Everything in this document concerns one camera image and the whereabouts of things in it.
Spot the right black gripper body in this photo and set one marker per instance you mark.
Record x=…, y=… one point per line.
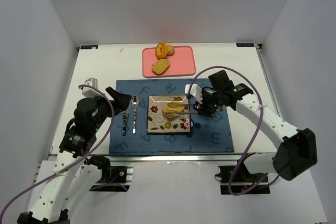
x=203, y=105

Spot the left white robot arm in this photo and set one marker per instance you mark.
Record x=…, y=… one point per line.
x=76, y=170

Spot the square floral ceramic plate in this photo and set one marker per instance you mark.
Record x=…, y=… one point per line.
x=158, y=123

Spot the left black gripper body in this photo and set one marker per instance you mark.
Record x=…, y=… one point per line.
x=109, y=103

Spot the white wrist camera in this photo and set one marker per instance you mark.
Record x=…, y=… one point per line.
x=194, y=91
x=88, y=92

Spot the herb bread slice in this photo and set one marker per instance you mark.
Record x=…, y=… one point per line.
x=161, y=66
x=172, y=110

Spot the silver spoon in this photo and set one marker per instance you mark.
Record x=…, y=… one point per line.
x=135, y=103

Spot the aluminium table frame rail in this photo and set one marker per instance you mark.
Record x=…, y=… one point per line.
x=200, y=158

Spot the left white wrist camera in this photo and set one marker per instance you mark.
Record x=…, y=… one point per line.
x=88, y=92

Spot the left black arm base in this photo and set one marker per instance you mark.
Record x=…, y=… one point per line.
x=114, y=178

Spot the silver metal tongs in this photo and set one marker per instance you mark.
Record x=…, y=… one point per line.
x=190, y=109

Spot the small round bread bun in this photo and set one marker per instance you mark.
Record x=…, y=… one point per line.
x=170, y=50

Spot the silver knife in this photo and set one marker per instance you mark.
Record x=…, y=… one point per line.
x=125, y=116

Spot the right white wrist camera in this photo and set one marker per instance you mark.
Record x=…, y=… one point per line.
x=194, y=91

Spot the orange glazed bread roll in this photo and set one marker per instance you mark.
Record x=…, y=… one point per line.
x=161, y=50

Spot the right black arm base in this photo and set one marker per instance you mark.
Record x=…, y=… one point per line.
x=242, y=179

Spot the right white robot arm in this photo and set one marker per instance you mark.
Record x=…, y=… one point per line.
x=296, y=149

